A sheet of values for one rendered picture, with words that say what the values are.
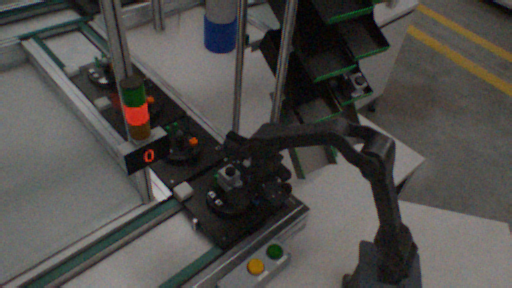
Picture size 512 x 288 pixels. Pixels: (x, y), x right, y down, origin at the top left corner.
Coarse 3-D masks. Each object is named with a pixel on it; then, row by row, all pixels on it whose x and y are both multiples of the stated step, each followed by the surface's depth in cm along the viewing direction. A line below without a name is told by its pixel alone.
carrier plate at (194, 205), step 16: (208, 176) 127; (240, 176) 128; (192, 208) 118; (208, 208) 119; (256, 208) 120; (208, 224) 115; (224, 224) 115; (240, 224) 116; (256, 224) 117; (224, 240) 112
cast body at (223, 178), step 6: (228, 168) 113; (234, 168) 114; (222, 174) 113; (228, 174) 112; (234, 174) 113; (222, 180) 115; (228, 180) 112; (234, 180) 114; (240, 180) 116; (222, 186) 117; (228, 186) 114; (234, 186) 114; (240, 186) 116
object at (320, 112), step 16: (272, 32) 114; (272, 48) 113; (272, 64) 116; (288, 64) 120; (288, 80) 112; (304, 80) 119; (288, 96) 114; (304, 96) 117; (320, 96) 119; (304, 112) 115; (320, 112) 117; (336, 112) 118
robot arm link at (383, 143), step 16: (368, 144) 77; (384, 144) 77; (384, 160) 75; (368, 176) 79; (384, 176) 77; (384, 192) 81; (384, 208) 84; (384, 224) 87; (400, 224) 88; (384, 240) 89; (400, 240) 87; (400, 256) 88
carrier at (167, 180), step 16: (176, 128) 133; (192, 128) 141; (176, 144) 132; (208, 144) 137; (160, 160) 130; (176, 160) 128; (192, 160) 131; (208, 160) 132; (160, 176) 126; (176, 176) 126; (192, 176) 127
